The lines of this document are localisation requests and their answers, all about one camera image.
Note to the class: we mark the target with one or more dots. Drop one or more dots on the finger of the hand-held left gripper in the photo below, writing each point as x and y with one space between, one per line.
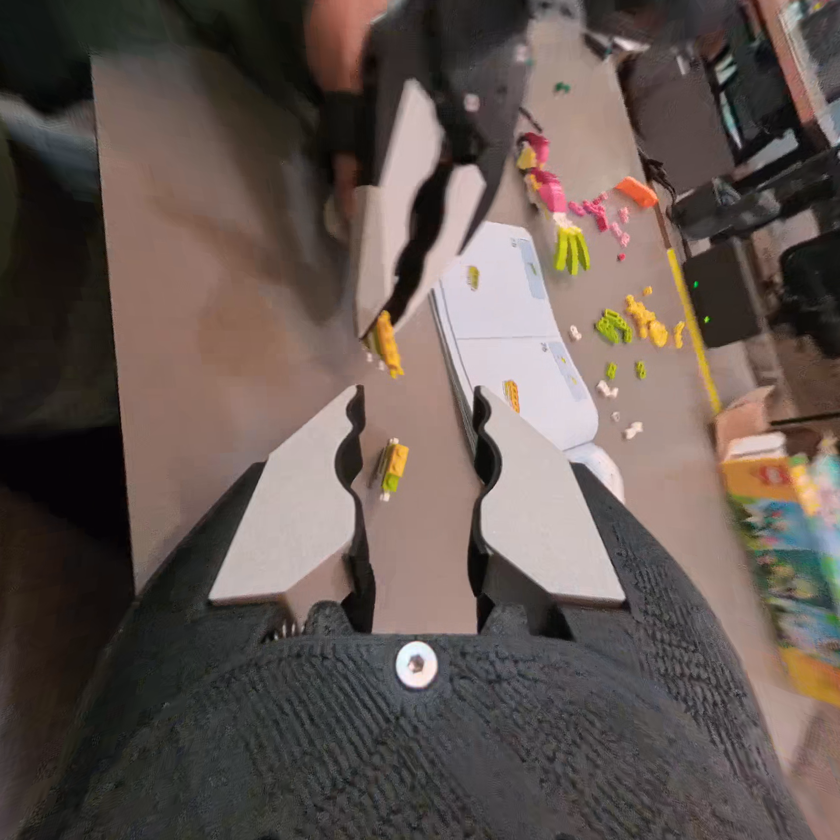
459 207
390 216

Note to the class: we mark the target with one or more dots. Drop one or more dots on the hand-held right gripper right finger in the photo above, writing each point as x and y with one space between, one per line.
544 518

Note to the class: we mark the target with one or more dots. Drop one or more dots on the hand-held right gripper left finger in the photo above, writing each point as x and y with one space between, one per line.
295 512

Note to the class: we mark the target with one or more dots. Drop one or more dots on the small yellow brick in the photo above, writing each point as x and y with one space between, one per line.
394 463

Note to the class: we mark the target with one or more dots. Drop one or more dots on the long yellow lego assembly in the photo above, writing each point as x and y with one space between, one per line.
384 344

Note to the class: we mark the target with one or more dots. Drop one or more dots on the lego instruction booklet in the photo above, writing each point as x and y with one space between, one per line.
505 315

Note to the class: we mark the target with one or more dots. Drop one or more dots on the pile of pink lego pieces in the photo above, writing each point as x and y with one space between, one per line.
598 215

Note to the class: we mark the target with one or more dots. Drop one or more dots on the group of white lego pieces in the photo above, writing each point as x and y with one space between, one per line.
607 390

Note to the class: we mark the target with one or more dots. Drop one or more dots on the cluster of lime lego pieces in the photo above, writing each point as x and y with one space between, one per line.
612 326

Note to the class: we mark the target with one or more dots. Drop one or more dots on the pile of yellow lego pieces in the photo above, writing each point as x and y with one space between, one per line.
646 321

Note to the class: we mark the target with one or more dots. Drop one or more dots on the colourful lego box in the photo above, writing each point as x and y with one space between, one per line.
787 558

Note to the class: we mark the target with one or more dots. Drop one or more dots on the person's left hand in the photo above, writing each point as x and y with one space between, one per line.
334 46

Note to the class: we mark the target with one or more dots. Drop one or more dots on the lime green long bricks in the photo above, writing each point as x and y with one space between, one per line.
548 187

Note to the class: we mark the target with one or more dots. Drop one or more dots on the orange brick separator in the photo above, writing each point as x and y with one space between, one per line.
636 191

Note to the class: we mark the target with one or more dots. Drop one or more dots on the dark grey desk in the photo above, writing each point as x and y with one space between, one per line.
679 111

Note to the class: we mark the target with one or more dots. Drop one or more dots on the brown cardboard box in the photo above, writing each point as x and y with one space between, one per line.
741 410

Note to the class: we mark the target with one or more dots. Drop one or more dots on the black device with green lights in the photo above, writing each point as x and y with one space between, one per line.
722 295

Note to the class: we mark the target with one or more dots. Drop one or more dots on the person's dark green hoodie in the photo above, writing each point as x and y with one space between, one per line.
46 315

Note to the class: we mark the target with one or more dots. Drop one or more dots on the wooden shelf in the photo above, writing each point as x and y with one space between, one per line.
800 65

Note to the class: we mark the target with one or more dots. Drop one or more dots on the black office chair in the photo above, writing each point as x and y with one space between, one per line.
814 289

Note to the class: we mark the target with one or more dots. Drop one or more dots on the person's blue jeans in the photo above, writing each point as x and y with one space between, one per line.
36 151

